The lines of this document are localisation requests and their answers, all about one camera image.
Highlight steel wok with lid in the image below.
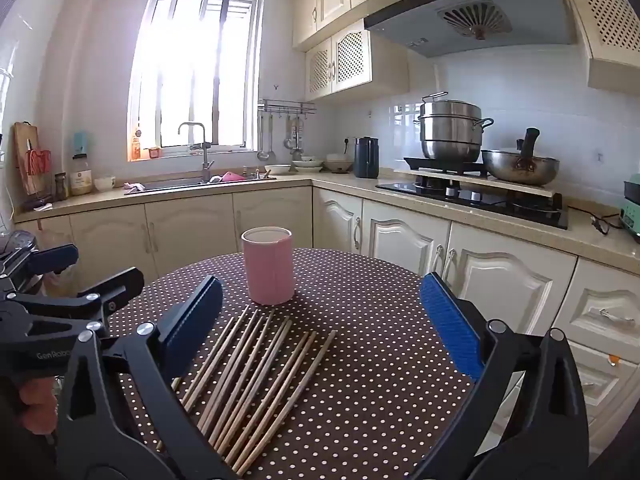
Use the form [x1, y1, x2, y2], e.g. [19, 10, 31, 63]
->
[481, 127, 561, 186]

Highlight beige kitchen countertop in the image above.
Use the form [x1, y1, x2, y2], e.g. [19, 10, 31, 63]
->
[14, 162, 640, 276]

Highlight steel faucet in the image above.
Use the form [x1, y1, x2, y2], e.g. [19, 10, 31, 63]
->
[177, 121, 216, 183]

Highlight black cable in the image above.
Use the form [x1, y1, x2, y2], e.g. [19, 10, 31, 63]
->
[567, 205, 626, 236]

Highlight cream lattice door cabinet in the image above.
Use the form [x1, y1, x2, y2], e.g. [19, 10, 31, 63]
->
[304, 30, 411, 102]

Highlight glass jar with label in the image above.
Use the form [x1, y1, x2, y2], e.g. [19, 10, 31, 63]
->
[69, 154, 94, 197]

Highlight steel ladle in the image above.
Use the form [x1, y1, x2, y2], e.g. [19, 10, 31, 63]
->
[257, 112, 273, 162]

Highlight brown polka dot tablecloth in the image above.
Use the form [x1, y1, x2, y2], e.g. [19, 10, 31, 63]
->
[102, 248, 481, 480]

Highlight green appliance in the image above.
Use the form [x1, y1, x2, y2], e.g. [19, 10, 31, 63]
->
[620, 174, 640, 243]

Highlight hanging steel utensils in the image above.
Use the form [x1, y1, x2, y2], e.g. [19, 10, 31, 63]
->
[284, 115, 306, 156]

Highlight stack of white bowls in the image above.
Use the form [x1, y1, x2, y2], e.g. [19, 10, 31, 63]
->
[325, 152, 355, 173]

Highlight person's left hand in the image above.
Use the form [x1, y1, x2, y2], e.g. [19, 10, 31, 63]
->
[17, 377, 60, 436]

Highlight pink cylindrical cup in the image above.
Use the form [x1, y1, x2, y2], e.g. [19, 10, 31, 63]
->
[241, 226, 294, 306]

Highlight wide cream lattice cabinet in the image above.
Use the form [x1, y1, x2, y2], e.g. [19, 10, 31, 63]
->
[552, 0, 640, 96]

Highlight steel steamer pot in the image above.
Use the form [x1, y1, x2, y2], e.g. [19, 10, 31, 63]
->
[417, 91, 495, 163]

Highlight steel sink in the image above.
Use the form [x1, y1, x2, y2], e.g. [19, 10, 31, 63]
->
[127, 172, 278, 193]

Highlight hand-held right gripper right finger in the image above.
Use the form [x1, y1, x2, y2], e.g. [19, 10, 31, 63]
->
[414, 272, 591, 480]

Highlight row of cream lower cabinets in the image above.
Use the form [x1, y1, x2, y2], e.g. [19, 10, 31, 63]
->
[15, 185, 640, 441]

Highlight wooden cutting board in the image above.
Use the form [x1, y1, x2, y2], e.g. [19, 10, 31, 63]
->
[12, 121, 41, 196]

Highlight dark blue kettle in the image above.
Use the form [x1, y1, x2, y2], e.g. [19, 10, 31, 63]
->
[354, 136, 381, 179]

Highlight grey range hood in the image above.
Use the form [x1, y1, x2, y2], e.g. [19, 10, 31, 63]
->
[363, 0, 581, 58]

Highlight steel utensil rack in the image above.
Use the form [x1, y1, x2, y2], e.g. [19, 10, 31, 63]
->
[257, 99, 317, 116]

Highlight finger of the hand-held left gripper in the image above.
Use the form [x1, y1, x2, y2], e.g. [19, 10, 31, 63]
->
[10, 267, 146, 337]
[4, 243, 80, 282]

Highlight red mesh cloth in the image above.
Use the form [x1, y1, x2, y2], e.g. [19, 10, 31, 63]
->
[26, 149, 52, 176]

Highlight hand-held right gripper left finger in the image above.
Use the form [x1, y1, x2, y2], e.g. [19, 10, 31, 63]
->
[55, 275, 236, 480]

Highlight set of wooden chopsticks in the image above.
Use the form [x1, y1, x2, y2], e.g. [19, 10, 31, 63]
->
[156, 305, 338, 477]

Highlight kitchen window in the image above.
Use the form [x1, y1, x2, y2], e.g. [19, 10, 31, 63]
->
[127, 0, 263, 163]

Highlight black glass gas stove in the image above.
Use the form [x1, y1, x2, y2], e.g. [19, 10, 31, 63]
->
[375, 180, 570, 231]

